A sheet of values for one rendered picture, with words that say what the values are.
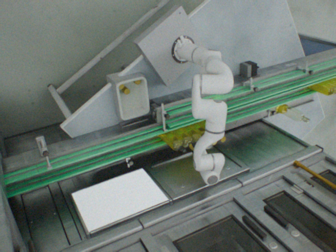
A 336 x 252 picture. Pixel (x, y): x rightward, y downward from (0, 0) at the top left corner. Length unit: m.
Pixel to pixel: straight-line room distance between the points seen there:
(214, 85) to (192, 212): 0.60
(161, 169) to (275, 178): 0.60
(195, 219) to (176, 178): 0.28
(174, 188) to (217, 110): 0.53
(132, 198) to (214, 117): 0.60
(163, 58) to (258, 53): 0.74
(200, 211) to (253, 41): 1.21
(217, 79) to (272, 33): 1.05
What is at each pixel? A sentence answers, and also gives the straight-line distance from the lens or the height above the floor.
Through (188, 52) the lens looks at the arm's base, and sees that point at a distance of 1.89.
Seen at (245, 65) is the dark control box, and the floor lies 0.81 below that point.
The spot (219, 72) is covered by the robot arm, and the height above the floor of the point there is 1.33.
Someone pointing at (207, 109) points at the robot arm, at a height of 1.41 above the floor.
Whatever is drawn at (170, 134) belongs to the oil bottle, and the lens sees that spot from 1.94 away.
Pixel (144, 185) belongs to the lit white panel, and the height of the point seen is 1.14.
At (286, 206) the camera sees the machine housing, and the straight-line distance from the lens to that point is 1.78.
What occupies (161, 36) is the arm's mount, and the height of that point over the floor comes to 0.81.
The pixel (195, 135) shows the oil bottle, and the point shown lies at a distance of 1.91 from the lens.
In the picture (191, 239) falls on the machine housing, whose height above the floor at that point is 1.54.
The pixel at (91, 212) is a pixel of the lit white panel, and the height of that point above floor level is 1.19.
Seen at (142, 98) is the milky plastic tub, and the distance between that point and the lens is 2.00.
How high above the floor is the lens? 2.50
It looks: 52 degrees down
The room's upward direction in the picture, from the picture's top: 131 degrees clockwise
